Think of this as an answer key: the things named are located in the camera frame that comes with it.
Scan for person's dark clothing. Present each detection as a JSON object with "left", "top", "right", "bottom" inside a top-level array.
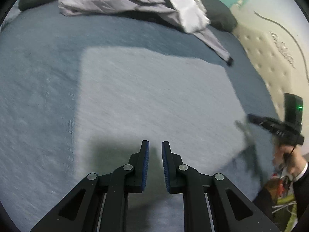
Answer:
[{"left": 252, "top": 187, "right": 276, "bottom": 223}]

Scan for orange white packaging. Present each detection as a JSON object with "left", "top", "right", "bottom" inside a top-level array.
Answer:
[{"left": 264, "top": 173, "right": 294, "bottom": 199}]

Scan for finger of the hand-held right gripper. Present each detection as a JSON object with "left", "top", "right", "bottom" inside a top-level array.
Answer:
[{"left": 247, "top": 113, "right": 267, "bottom": 126}]

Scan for light grey blanket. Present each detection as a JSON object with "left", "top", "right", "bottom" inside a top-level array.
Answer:
[{"left": 0, "top": 5, "right": 21, "bottom": 27}]

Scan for white garment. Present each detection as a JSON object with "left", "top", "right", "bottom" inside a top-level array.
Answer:
[{"left": 154, "top": 0, "right": 210, "bottom": 33}]

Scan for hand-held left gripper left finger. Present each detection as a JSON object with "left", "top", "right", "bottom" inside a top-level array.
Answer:
[{"left": 30, "top": 140, "right": 150, "bottom": 232}]

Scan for light grey jacket black cuffs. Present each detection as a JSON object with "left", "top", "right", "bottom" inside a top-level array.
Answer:
[{"left": 58, "top": 0, "right": 234, "bottom": 66}]

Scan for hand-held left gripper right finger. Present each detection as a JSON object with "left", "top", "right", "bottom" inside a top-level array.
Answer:
[{"left": 162, "top": 141, "right": 279, "bottom": 232}]

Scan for person's right hand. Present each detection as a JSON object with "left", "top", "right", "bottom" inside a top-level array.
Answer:
[{"left": 273, "top": 141, "right": 308, "bottom": 177}]

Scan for grey knit sweater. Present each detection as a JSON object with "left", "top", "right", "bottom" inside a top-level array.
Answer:
[{"left": 75, "top": 47, "right": 247, "bottom": 232}]

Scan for dark grey long pillow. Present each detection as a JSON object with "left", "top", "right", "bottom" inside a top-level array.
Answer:
[{"left": 19, "top": 0, "right": 238, "bottom": 33}]

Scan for person's right forearm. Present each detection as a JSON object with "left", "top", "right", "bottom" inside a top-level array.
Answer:
[{"left": 291, "top": 162, "right": 309, "bottom": 232}]

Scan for cream tufted headboard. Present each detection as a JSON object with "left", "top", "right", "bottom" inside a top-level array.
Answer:
[{"left": 229, "top": 0, "right": 309, "bottom": 131}]

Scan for yellow green cloth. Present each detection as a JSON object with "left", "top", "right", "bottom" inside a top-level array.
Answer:
[{"left": 273, "top": 196, "right": 300, "bottom": 232}]

